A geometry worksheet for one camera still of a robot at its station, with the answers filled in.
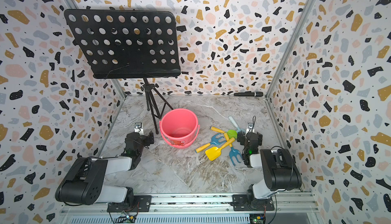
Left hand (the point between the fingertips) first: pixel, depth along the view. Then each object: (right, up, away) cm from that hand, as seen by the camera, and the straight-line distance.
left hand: (144, 131), depth 92 cm
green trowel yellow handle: (+54, -3, +9) cm, 55 cm away
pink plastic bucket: (+20, +1, +9) cm, 22 cm away
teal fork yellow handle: (+54, -12, +1) cm, 55 cm away
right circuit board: (+62, -38, -20) cm, 75 cm away
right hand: (+65, 0, +2) cm, 66 cm away
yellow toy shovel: (+42, -13, +1) cm, 44 cm away
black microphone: (+73, +26, +33) cm, 85 cm away
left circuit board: (0, -38, -20) cm, 43 cm away
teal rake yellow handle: (+43, -7, +3) cm, 43 cm away
